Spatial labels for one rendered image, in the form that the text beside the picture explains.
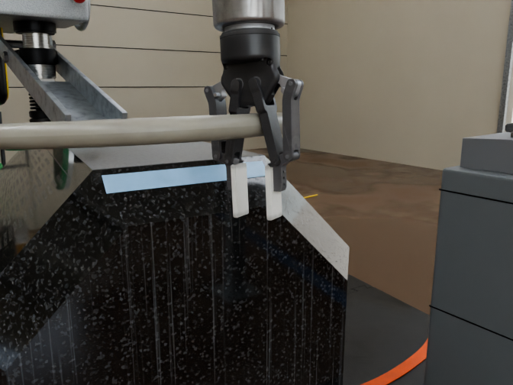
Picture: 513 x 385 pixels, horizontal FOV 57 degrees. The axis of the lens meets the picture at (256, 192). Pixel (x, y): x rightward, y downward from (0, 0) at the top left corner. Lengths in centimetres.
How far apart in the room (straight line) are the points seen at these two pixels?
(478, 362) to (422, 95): 516
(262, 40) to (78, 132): 24
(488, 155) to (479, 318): 43
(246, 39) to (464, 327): 107
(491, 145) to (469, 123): 470
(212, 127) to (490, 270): 95
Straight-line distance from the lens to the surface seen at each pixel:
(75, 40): 655
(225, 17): 59
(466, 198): 134
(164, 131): 54
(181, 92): 707
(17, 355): 88
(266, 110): 59
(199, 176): 92
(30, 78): 121
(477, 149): 137
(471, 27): 611
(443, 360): 152
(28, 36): 137
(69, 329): 87
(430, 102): 631
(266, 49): 59
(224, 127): 56
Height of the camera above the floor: 101
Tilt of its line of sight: 13 degrees down
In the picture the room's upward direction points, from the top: straight up
